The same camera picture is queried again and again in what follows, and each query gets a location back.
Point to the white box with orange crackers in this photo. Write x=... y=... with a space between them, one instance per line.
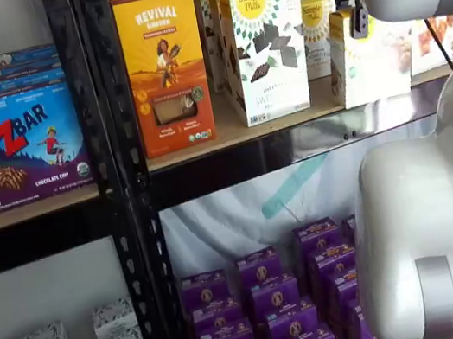
x=419 y=56

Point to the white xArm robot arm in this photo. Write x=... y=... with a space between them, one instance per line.
x=426 y=209

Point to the white teal-striped backdrop sheet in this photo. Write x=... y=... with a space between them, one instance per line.
x=228 y=230

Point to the black metal shelf rack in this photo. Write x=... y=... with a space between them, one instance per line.
x=81 y=116
x=119 y=109

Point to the small white yellow-label box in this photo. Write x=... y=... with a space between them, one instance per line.
x=316 y=30
x=368 y=74

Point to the blue ZBar box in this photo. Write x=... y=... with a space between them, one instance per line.
x=26 y=54
x=18 y=83
x=20 y=68
x=29 y=147

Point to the purple Annie's box orange label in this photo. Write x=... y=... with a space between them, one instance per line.
x=331 y=263
x=356 y=331
x=315 y=235
x=344 y=289

